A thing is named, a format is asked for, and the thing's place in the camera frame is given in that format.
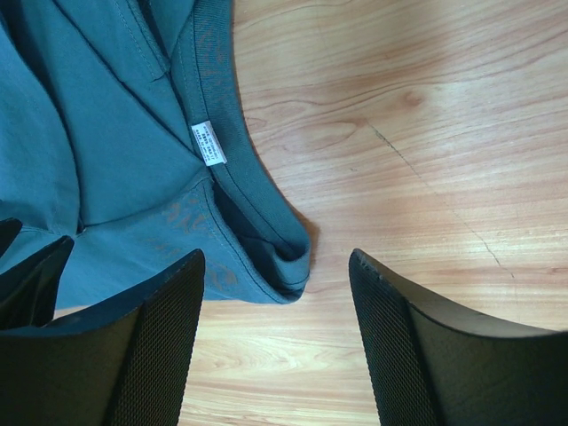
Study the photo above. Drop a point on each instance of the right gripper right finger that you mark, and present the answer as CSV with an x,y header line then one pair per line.
x,y
432,361

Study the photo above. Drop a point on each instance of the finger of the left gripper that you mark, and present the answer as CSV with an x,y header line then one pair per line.
x,y
29,289

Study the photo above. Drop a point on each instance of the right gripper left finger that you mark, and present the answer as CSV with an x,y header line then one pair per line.
x,y
123,361

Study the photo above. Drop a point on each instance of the grey blue t shirt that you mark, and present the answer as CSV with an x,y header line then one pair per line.
x,y
121,127

